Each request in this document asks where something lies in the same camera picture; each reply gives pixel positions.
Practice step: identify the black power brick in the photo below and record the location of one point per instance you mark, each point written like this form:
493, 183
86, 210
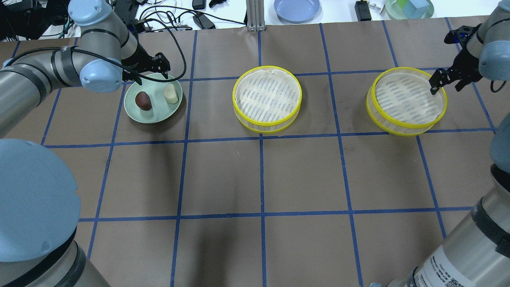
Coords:
203, 22

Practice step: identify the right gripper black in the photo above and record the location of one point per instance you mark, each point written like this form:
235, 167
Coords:
463, 63

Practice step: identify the brown bun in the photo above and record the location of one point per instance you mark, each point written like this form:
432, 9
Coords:
143, 101

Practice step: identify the white bun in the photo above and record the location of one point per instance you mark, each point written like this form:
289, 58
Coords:
170, 94

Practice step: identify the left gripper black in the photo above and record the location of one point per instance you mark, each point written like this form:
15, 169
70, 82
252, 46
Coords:
140, 61

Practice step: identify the yellow steamer basket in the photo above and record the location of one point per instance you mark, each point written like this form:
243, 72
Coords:
267, 99
400, 102

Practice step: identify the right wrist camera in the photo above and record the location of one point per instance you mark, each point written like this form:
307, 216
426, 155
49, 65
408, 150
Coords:
461, 35

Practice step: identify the aluminium frame post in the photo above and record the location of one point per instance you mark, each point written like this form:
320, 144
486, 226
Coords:
255, 15

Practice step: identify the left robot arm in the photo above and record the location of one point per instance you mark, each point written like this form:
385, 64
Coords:
40, 208

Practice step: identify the green bowl with blocks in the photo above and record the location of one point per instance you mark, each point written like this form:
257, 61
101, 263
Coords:
409, 9

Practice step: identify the light green plate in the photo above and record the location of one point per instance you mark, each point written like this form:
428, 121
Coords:
161, 107

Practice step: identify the blue plate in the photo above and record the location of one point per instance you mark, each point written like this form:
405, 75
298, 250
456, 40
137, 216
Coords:
296, 11

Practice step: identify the black power adapter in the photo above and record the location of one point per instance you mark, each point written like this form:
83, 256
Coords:
362, 11

